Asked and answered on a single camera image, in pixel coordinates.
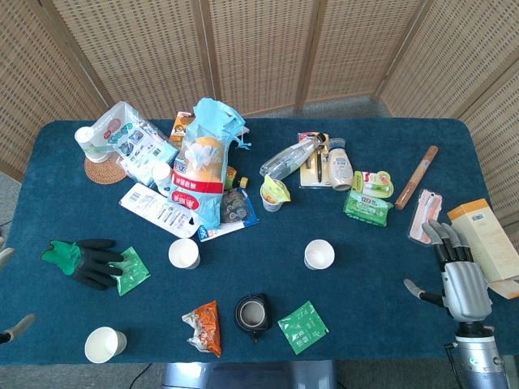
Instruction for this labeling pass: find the round woven coaster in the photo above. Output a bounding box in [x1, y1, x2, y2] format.
[84, 156, 129, 186]

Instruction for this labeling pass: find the woven rattan folding screen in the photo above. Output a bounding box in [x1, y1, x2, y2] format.
[0, 0, 519, 244]

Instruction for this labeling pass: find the small black teapot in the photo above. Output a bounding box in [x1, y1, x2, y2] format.
[234, 292, 272, 344]

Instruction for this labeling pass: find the white cup stack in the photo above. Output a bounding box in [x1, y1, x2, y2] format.
[74, 126, 113, 163]

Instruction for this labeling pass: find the plain white paper cup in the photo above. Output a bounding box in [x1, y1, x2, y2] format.
[84, 326, 128, 365]
[168, 237, 202, 271]
[303, 238, 337, 271]

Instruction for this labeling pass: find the light blue tissue pack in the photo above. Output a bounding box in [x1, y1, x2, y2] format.
[121, 139, 180, 190]

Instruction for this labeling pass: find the beige squeeze sauce bottle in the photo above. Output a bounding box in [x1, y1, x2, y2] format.
[327, 137, 354, 191]

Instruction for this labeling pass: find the wooden rolling pin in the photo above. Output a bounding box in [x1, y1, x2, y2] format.
[394, 144, 440, 212]

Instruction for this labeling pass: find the green lidded yogurt cup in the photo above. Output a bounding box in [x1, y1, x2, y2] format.
[259, 173, 292, 213]

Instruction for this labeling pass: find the green black work glove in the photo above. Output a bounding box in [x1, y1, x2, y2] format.
[40, 237, 126, 291]

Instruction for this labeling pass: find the yellow cardboard box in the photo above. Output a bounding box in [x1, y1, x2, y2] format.
[447, 198, 519, 301]

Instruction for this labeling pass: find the blue blister card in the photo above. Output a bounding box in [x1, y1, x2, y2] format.
[197, 186, 260, 243]

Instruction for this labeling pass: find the white pill bottle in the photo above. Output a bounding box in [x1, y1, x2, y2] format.
[151, 161, 175, 192]

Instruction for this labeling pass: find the green wet wipes pack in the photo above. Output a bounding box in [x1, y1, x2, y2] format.
[342, 189, 395, 228]

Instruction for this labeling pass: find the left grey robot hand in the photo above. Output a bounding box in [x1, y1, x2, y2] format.
[0, 246, 36, 345]

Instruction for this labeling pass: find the clear plastic bottle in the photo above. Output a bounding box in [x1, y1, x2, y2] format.
[259, 132, 328, 180]

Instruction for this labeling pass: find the orange snack packet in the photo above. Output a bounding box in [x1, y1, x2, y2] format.
[181, 299, 223, 358]

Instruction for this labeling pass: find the large blue snack bag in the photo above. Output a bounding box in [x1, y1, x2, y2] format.
[167, 96, 252, 230]

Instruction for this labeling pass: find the clear plastic packaging bag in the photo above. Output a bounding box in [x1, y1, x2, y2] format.
[89, 100, 179, 183]

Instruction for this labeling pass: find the cutlery on yellow card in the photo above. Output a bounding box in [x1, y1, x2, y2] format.
[298, 131, 337, 189]

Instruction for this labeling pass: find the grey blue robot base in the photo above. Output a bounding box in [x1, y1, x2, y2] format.
[161, 359, 337, 389]

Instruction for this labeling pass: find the green tea sachet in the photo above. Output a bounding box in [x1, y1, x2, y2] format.
[277, 299, 330, 357]
[107, 246, 152, 297]

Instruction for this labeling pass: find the green lip balm card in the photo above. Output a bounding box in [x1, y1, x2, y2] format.
[351, 169, 395, 199]

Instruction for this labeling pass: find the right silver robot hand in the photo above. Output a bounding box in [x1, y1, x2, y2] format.
[404, 220, 494, 325]

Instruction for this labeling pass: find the pink toothbrush pack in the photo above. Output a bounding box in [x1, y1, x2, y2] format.
[406, 188, 444, 246]

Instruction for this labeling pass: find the small green bottle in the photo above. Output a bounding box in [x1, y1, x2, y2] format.
[225, 165, 250, 190]

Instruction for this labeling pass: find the white cutlery blister card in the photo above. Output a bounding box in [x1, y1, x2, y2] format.
[118, 182, 206, 239]

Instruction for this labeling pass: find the small orange box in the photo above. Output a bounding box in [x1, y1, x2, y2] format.
[168, 111, 195, 149]

